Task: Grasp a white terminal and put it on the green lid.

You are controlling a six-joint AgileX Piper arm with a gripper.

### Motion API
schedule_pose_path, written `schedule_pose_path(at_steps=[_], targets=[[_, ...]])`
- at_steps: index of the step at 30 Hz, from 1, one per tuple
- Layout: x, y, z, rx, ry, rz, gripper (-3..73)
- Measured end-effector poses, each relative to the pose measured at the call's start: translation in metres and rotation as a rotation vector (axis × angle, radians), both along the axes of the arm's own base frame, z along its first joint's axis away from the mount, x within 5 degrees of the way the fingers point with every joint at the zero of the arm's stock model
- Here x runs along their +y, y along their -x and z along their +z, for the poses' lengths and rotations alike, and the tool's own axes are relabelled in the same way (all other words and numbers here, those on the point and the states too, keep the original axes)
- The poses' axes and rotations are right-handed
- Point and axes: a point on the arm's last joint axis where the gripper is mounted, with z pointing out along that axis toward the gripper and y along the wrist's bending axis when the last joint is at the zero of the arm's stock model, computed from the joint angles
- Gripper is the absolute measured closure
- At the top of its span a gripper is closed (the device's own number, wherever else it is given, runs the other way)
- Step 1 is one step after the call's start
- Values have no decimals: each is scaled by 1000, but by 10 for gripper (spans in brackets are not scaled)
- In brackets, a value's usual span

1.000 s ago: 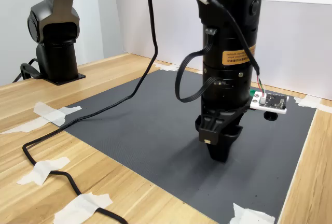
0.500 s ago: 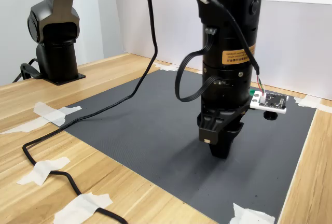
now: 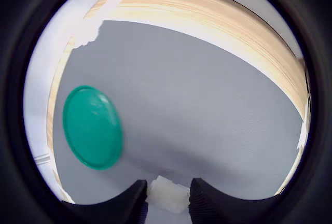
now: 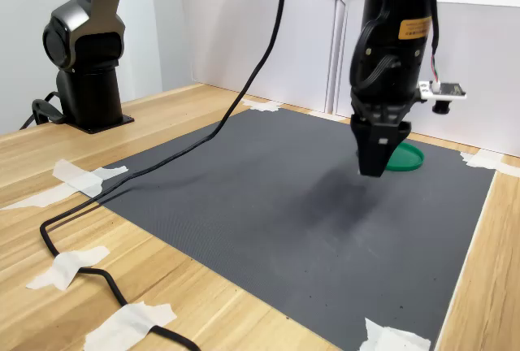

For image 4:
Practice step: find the white partition panel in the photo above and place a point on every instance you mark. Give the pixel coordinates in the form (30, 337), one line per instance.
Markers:
(479, 42)
(264, 42)

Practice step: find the small camera box with board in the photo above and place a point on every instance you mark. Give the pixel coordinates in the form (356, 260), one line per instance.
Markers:
(443, 91)

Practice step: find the round green lid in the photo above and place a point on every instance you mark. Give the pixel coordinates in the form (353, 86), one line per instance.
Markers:
(408, 160)

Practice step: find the white masking tape piece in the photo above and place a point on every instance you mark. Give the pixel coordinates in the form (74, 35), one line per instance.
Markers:
(483, 160)
(122, 322)
(260, 105)
(85, 180)
(390, 339)
(65, 265)

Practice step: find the dark grey mat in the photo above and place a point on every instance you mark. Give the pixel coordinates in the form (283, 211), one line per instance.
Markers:
(243, 245)

